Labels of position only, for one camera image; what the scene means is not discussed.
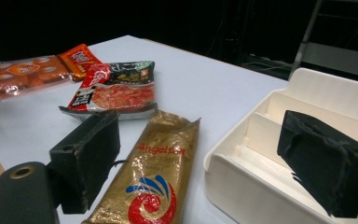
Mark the small red sauce packet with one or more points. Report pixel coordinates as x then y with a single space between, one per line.
79 60

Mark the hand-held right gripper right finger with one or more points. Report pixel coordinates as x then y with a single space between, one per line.
326 168

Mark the white table mat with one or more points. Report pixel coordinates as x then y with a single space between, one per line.
199 87

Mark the gold foil packet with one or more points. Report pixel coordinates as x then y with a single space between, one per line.
158 174

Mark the white plastic organizer box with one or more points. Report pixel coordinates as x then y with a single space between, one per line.
239 186

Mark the clear orange snack packet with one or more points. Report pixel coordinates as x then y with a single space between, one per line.
24 77

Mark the grey metal stand frame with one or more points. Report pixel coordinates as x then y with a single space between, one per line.
335 56

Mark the red and black food packet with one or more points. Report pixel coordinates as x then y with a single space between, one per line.
121 93

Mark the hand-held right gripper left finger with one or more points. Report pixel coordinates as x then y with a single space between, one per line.
87 161

